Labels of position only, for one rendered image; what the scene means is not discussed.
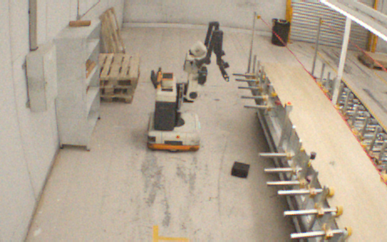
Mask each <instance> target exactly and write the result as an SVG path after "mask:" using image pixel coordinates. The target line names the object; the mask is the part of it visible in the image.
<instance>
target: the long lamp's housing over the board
mask: <svg viewBox="0 0 387 242"><path fill-rule="evenodd" d="M323 1H325V2H327V3H330V4H332V5H333V6H334V7H336V8H338V9H340V10H342V11H344V12H345V13H348V14H350V15H351V16H353V17H354V18H356V19H357V20H358V21H361V22H362V23H364V24H367V25H368V26H369V27H371V28H372V29H374V30H375V31H377V32H378V33H380V34H382V35H383V36H385V37H386V38H387V27H386V26H385V25H383V24H382V23H381V22H379V21H376V20H374V19H372V18H370V17H369V16H368V15H366V14H364V13H361V12H359V11H356V9H354V8H352V7H350V6H348V5H347V4H345V3H341V2H340V1H339V0H323Z"/></svg>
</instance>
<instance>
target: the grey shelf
mask: <svg viewBox="0 0 387 242"><path fill-rule="evenodd" d="M97 25H98V27H97ZM100 25H101V20H95V19H93V20H91V25H90V26H85V27H84V26H78V27H75V26H71V27H69V24H68V25H66V26H65V27H64V28H63V29H62V30H61V31H60V32H59V33H58V34H57V35H56V36H55V37H54V38H53V39H52V40H53V43H55V47H56V52H55V53H56V72H57V76H56V79H57V92H58V95H57V96H56V98H55V106H56V113H57V126H58V133H59V139H60V149H63V145H62V144H65V145H86V147H87V151H89V150H90V145H89V141H90V138H91V135H92V131H93V129H94V127H95V124H96V122H97V119H100V118H101V112H100V96H99V85H98V84H99V83H100V79H99V67H100V62H99V55H100V47H99V44H100V33H101V32H100ZM97 35H98V37H97ZM82 41H83V42H82ZM98 43H99V44H98ZM81 44H82V45H81ZM97 57H98V58H97ZM87 59H89V60H90V61H91V63H92V62H93V61H95V63H96V65H95V67H94V68H93V70H92V72H91V73H90V75H89V76H88V78H86V60H87ZM81 63H82V65H81ZM91 63H90V64H91ZM82 71H83V72H82ZM83 74H84V75H83ZM82 82H83V84H82ZM88 86H89V90H88V92H87V94H86V89H87V87H88ZM82 93H83V97H82ZM84 94H85V95H84ZM98 103H99V104H98ZM97 110H98V111H97Z"/></svg>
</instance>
